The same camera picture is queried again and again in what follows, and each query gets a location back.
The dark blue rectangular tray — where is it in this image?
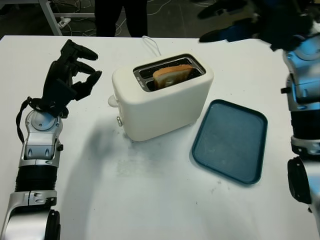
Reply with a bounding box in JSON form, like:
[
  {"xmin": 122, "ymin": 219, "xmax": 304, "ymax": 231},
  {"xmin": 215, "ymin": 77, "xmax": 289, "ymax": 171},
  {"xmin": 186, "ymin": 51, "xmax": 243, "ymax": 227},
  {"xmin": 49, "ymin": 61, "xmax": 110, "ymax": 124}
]
[{"xmin": 191, "ymin": 99, "xmax": 269, "ymax": 185}]

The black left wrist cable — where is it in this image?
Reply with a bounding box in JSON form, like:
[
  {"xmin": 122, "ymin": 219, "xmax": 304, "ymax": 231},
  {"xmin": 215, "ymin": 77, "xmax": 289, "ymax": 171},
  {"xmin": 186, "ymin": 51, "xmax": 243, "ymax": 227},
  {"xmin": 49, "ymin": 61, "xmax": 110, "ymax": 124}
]
[{"xmin": 15, "ymin": 96, "xmax": 44, "ymax": 143}]

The white toaster power cord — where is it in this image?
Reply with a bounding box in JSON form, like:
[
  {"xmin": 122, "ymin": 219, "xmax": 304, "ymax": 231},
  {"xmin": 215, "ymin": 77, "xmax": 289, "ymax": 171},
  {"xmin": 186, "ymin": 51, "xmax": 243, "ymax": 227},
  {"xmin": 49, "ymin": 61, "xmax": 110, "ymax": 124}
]
[{"xmin": 141, "ymin": 35, "xmax": 161, "ymax": 58}]

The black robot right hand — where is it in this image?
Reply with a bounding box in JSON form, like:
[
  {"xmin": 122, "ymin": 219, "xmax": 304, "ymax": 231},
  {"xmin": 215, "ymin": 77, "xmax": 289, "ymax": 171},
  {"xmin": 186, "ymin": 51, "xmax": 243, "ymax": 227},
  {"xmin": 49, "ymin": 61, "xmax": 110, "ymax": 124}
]
[{"xmin": 197, "ymin": 0, "xmax": 316, "ymax": 52}]

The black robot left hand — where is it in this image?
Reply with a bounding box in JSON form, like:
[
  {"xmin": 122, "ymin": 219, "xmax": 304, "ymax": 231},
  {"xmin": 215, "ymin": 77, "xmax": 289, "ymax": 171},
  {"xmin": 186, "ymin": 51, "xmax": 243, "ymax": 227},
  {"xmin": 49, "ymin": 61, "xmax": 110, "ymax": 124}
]
[{"xmin": 39, "ymin": 39, "xmax": 103, "ymax": 111}]

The white two-slot toaster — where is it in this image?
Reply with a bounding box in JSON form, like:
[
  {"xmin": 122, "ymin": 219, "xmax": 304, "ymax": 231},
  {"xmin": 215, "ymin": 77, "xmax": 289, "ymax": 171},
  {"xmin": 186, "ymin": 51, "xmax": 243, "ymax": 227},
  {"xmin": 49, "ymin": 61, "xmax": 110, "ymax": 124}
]
[{"xmin": 107, "ymin": 52, "xmax": 215, "ymax": 143}]

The slice of toast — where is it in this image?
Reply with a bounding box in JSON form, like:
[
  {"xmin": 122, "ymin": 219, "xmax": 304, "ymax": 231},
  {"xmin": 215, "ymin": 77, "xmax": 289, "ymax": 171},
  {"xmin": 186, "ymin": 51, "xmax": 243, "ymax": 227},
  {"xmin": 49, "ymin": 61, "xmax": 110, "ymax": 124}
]
[{"xmin": 152, "ymin": 64, "xmax": 194, "ymax": 90}]

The person in white jacket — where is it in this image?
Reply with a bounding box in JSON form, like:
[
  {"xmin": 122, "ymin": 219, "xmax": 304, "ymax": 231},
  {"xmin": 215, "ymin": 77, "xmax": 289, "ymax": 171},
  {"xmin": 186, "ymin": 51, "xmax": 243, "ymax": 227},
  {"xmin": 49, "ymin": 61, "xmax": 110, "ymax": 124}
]
[{"xmin": 94, "ymin": 0, "xmax": 149, "ymax": 38}]

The grey metal table frame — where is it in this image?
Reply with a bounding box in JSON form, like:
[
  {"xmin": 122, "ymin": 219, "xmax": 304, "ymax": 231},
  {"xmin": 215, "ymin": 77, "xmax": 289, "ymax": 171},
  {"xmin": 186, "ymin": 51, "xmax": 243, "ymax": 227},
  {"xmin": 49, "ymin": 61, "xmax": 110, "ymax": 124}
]
[{"xmin": 37, "ymin": 0, "xmax": 63, "ymax": 36}]

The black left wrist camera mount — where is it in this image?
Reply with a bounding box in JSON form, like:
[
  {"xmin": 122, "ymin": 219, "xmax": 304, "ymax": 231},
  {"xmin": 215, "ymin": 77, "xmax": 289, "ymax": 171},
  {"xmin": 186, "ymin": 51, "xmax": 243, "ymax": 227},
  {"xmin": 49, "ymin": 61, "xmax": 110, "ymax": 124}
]
[{"xmin": 42, "ymin": 78, "xmax": 78, "ymax": 118}]

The white power strip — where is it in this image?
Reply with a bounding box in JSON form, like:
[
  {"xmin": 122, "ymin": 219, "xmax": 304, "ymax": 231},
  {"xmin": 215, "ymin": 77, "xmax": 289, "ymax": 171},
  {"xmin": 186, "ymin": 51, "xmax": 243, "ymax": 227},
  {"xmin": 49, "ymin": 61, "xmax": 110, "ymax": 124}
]
[{"xmin": 57, "ymin": 16, "xmax": 71, "ymax": 28}]

